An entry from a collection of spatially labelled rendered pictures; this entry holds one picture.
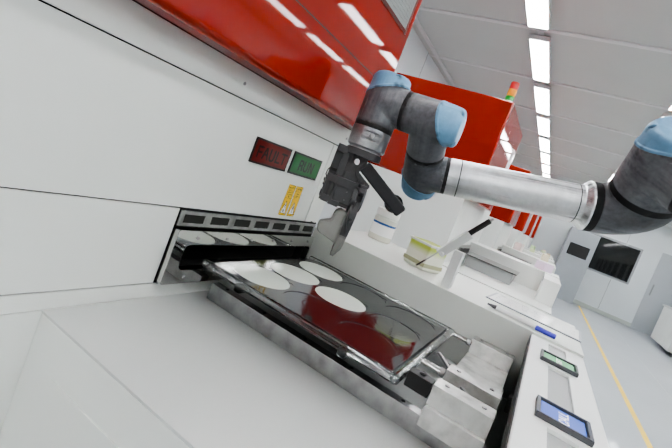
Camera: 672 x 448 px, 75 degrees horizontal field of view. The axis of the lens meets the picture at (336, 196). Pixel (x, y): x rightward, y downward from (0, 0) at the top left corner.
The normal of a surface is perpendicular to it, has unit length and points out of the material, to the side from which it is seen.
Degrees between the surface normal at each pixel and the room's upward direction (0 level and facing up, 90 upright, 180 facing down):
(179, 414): 0
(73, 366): 90
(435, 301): 90
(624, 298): 90
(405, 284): 90
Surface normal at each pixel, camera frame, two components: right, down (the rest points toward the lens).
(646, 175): -0.93, 0.26
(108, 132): 0.82, 0.35
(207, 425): 0.36, -0.93
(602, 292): -0.44, -0.11
